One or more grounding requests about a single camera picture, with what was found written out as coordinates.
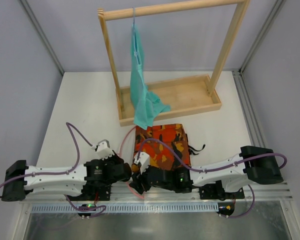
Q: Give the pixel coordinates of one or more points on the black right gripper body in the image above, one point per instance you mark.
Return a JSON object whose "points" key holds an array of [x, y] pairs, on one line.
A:
{"points": [[142, 180]]}

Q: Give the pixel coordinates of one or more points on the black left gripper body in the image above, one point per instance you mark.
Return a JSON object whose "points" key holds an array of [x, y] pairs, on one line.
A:
{"points": [[122, 171]]}

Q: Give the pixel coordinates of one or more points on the orange camouflage trousers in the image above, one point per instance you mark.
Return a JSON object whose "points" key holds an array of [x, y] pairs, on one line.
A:
{"points": [[162, 143]]}

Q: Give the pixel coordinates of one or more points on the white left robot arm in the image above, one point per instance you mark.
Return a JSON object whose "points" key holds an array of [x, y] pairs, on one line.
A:
{"points": [[23, 180]]}

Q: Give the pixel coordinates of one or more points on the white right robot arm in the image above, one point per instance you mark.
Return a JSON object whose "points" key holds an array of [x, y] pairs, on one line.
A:
{"points": [[215, 181]]}

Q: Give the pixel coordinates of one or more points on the left controller board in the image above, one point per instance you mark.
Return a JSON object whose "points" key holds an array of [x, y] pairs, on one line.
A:
{"points": [[88, 206]]}

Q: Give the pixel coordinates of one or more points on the controller board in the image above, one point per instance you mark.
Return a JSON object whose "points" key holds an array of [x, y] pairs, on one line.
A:
{"points": [[88, 206], [225, 210]]}

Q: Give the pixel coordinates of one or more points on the right controller board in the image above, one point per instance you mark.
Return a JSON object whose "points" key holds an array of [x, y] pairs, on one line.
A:
{"points": [[225, 210]]}

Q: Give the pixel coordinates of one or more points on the teal t-shirt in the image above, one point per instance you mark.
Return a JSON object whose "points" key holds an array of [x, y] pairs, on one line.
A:
{"points": [[147, 105]]}

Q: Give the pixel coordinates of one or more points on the wooden clothes rack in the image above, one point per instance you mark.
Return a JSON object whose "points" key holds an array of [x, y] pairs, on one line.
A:
{"points": [[186, 95]]}

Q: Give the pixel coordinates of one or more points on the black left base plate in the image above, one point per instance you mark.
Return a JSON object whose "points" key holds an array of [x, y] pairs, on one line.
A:
{"points": [[103, 193]]}

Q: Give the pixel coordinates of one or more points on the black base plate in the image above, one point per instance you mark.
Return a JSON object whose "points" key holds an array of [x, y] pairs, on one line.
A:
{"points": [[103, 193], [211, 192]]}

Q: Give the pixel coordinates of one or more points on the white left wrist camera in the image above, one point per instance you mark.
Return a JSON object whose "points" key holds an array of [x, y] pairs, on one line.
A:
{"points": [[103, 149]]}

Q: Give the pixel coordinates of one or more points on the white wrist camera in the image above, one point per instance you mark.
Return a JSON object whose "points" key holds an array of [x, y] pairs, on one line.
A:
{"points": [[140, 162], [103, 149]]}

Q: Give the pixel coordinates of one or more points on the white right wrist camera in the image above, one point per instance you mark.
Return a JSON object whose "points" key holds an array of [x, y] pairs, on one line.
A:
{"points": [[140, 162]]}

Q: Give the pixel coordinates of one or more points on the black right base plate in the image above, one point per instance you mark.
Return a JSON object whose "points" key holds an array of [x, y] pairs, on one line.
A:
{"points": [[211, 192]]}

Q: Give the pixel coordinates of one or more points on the slotted cable duct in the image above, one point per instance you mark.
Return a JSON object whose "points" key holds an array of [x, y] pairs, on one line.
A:
{"points": [[129, 208]]}

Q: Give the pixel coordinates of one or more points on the aluminium right side rail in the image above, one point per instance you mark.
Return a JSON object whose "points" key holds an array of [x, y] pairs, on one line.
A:
{"points": [[253, 127]]}

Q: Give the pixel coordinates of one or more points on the aluminium rail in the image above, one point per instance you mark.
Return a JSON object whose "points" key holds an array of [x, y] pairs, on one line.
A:
{"points": [[253, 127], [120, 193]]}

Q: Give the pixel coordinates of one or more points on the aluminium front rail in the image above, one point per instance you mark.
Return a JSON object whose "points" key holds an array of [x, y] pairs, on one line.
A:
{"points": [[120, 193]]}

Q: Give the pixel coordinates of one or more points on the blue wire hanger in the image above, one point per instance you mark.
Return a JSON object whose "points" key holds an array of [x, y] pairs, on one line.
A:
{"points": [[135, 47]]}

